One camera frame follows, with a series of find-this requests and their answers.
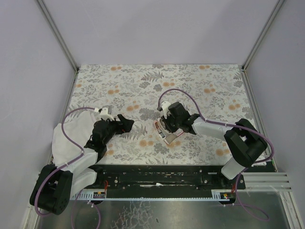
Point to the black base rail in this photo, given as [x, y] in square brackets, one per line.
[161, 181]

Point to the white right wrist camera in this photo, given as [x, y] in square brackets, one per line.
[164, 106]

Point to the pink small object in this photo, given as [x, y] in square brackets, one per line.
[159, 130]

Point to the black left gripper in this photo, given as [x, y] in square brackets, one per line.
[118, 125]

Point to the floral patterned table mat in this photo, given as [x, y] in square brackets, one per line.
[217, 91]

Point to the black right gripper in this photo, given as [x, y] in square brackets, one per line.
[167, 124]

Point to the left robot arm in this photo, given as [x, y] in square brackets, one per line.
[56, 185]

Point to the left aluminium frame post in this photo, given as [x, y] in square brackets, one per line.
[57, 34]

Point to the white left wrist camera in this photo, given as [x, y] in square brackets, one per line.
[104, 113]

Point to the white cloth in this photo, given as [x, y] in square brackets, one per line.
[69, 137]

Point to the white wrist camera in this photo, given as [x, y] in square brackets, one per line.
[164, 106]
[104, 113]

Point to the aluminium frame post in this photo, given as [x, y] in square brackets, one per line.
[267, 26]
[57, 34]

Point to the white cable duct strip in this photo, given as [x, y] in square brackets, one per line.
[91, 195]

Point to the red white staple box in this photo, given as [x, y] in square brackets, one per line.
[172, 136]

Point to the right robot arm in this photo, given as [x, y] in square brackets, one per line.
[244, 142]

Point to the right aluminium frame post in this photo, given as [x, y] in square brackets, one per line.
[267, 26]

